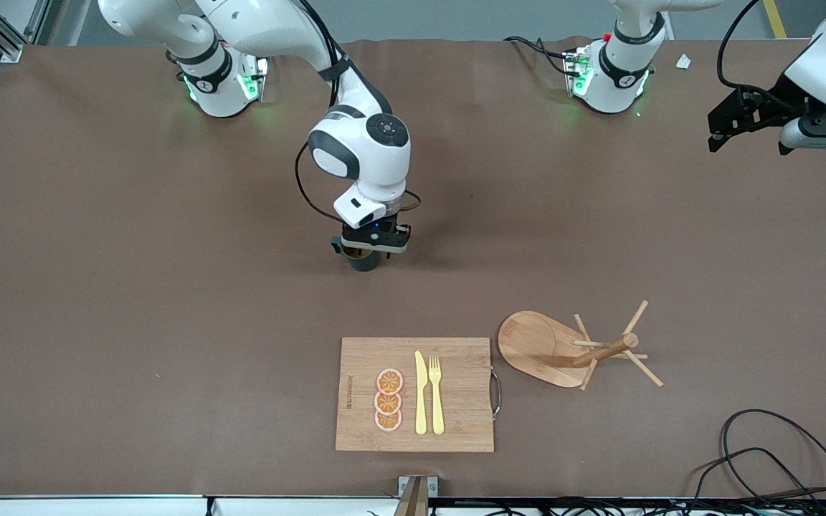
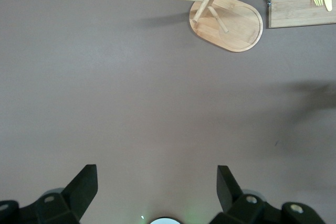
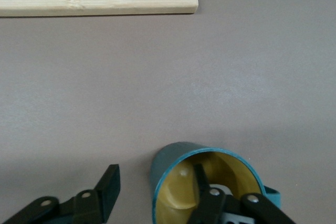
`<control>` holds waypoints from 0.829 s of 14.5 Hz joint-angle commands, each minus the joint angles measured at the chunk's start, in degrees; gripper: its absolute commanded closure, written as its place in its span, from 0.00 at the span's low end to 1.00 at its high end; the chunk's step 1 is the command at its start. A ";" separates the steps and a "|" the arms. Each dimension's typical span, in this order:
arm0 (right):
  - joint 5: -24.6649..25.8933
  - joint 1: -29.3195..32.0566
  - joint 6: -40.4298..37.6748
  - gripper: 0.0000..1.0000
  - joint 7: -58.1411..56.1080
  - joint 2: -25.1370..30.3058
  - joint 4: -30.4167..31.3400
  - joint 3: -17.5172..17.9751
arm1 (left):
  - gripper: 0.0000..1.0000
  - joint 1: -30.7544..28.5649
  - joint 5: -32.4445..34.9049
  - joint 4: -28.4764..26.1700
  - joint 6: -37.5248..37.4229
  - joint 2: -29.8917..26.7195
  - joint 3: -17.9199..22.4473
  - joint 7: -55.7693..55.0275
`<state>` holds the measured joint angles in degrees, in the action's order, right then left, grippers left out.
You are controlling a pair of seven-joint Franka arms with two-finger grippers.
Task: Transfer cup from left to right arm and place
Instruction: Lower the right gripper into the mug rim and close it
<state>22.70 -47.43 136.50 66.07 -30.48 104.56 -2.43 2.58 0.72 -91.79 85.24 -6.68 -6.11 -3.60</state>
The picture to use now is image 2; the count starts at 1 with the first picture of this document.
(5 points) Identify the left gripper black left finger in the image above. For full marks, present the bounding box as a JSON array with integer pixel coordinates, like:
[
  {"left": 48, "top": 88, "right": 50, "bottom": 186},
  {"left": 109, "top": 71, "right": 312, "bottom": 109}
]
[{"left": 0, "top": 164, "right": 99, "bottom": 224}]

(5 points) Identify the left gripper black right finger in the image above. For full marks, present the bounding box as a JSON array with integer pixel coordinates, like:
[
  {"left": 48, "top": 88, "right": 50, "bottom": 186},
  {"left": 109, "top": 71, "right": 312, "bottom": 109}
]
[{"left": 209, "top": 165, "right": 326, "bottom": 224}]

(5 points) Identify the wooden mug tree stand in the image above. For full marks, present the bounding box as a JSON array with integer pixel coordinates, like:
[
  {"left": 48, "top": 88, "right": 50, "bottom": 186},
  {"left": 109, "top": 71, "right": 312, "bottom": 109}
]
[{"left": 170, "top": 0, "right": 271, "bottom": 53}]

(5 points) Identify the bamboo cutting board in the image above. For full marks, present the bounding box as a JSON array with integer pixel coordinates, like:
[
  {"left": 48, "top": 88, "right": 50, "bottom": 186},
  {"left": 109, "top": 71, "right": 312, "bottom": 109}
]
[{"left": 267, "top": 0, "right": 336, "bottom": 29}]

